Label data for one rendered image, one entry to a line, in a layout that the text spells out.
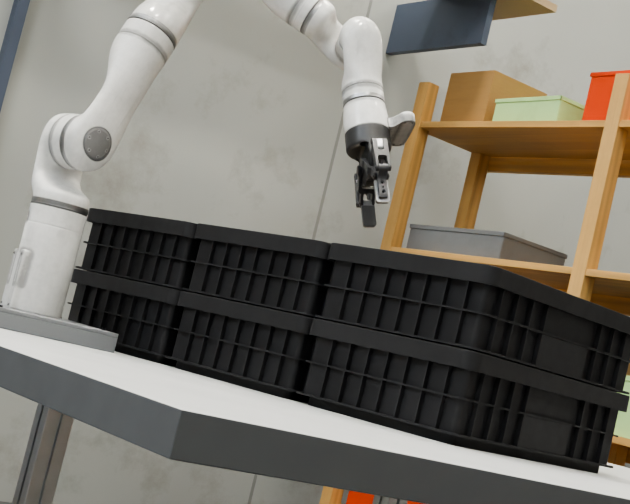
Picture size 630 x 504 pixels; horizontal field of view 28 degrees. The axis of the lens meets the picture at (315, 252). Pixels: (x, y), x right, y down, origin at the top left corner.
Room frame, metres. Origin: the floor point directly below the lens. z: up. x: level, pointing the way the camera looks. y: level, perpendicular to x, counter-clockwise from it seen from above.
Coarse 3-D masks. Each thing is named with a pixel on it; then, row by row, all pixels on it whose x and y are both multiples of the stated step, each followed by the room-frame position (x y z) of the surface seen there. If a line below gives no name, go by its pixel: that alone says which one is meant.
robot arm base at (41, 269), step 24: (48, 216) 1.98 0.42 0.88; (72, 216) 1.99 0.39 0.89; (24, 240) 1.99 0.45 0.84; (48, 240) 1.98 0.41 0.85; (72, 240) 2.00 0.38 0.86; (24, 264) 1.98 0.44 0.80; (48, 264) 1.98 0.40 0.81; (72, 264) 2.01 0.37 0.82; (24, 288) 1.98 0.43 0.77; (48, 288) 1.98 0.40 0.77; (48, 312) 1.99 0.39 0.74
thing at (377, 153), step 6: (372, 138) 1.96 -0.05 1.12; (372, 144) 1.96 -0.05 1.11; (384, 144) 1.96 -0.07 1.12; (372, 150) 1.96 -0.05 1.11; (378, 150) 1.95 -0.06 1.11; (384, 150) 1.95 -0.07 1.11; (378, 156) 1.95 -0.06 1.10; (384, 156) 1.95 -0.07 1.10; (378, 162) 1.94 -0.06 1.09; (390, 162) 1.95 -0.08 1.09; (378, 168) 1.94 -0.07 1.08; (390, 168) 1.94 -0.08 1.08
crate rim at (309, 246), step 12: (204, 228) 1.96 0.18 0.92; (216, 228) 1.94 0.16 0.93; (228, 228) 1.92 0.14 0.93; (216, 240) 1.94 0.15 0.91; (228, 240) 1.92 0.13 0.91; (240, 240) 1.90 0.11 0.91; (252, 240) 1.88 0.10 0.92; (264, 240) 1.86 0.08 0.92; (276, 240) 1.84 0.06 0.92; (288, 240) 1.82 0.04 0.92; (300, 240) 1.81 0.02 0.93; (312, 240) 1.79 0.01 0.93; (288, 252) 1.82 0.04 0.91; (300, 252) 1.80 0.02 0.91; (312, 252) 1.79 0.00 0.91; (324, 252) 1.78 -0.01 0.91
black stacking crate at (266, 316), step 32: (192, 320) 1.96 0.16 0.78; (224, 320) 1.90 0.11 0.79; (256, 320) 1.84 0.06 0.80; (288, 320) 1.80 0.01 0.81; (192, 352) 1.95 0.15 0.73; (224, 352) 1.90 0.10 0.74; (256, 352) 1.85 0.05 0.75; (288, 352) 1.80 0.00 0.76; (256, 384) 1.85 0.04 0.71; (288, 384) 1.79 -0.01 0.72
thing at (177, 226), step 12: (96, 216) 2.17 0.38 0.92; (108, 216) 2.14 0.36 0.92; (120, 216) 2.12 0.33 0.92; (132, 216) 2.10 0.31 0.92; (144, 216) 2.07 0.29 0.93; (144, 228) 2.07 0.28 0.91; (156, 228) 2.05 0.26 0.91; (168, 228) 2.02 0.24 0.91; (180, 228) 2.00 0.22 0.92; (192, 228) 1.99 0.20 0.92
